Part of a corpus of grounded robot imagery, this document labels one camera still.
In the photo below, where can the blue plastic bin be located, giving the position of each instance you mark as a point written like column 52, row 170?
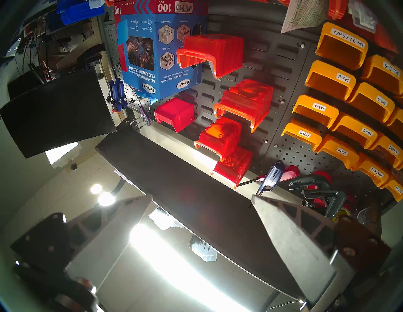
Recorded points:
column 67, row 5
column 83, row 14

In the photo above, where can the yellow bin labelled M4 HEX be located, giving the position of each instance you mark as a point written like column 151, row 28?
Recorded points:
column 341, row 44

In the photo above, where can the black pegboard tool wall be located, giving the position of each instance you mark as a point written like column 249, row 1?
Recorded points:
column 286, row 63

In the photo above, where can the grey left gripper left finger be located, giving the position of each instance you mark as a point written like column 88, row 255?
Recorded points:
column 104, row 242

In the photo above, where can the red plastic wall bin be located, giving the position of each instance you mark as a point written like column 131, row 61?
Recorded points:
column 233, row 166
column 245, row 100
column 220, row 138

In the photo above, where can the yellow bin labelled M3-8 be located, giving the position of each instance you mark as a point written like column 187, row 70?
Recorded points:
column 370, row 102

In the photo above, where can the yellow bin labelled M3X8 BAD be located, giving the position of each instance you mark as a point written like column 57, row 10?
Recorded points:
column 371, row 171

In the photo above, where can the square ceiling light panel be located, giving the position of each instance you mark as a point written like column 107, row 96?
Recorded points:
column 61, row 153

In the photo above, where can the long ceiling light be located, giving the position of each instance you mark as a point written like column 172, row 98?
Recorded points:
column 176, row 267

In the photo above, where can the black overhead shelf panel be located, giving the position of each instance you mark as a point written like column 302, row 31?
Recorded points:
column 195, row 195

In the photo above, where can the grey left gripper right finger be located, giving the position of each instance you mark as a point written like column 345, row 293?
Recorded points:
column 292, row 251

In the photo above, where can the yellow labelled parts bin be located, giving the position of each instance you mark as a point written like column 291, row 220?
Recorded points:
column 393, row 188
column 396, row 122

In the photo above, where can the small round ceiling light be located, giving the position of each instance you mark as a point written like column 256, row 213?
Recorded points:
column 106, row 198

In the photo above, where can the blue cleaning cloths box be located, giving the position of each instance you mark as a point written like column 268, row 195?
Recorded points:
column 157, row 47

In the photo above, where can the clear plastic bag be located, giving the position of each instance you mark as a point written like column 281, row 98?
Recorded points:
column 203, row 248

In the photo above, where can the yellow bin labelled M3-4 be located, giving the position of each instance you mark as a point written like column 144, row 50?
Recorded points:
column 315, row 110

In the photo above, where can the yellow tape roll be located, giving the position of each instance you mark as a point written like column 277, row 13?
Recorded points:
column 343, row 214

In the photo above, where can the yellow bin labelled M3-6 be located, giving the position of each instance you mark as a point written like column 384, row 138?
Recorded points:
column 329, row 80

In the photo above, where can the crimson plastic wall bin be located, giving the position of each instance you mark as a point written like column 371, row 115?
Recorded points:
column 174, row 113

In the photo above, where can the grey metal clamp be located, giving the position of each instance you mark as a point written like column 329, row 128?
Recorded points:
column 327, row 195

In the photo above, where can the red wall bin with bag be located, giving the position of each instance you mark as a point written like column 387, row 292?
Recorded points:
column 217, row 50

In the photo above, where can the yellow bin labelled M2.5-5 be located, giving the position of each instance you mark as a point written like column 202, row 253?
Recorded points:
column 382, row 75

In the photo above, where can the blue microfiber cloth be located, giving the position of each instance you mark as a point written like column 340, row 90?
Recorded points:
column 149, row 98

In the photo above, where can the red tape dispenser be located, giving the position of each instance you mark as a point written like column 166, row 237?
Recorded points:
column 321, row 177

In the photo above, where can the yellow bin labelled M4X6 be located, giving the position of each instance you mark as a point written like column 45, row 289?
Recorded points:
column 387, row 151

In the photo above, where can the yellow bin labelled M4-6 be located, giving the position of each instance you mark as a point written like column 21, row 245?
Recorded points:
column 354, row 130

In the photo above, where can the yellow bin labelled M3X6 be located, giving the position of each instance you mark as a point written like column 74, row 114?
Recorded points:
column 300, row 135

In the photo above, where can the black monitor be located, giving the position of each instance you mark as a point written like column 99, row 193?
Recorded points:
column 56, row 113

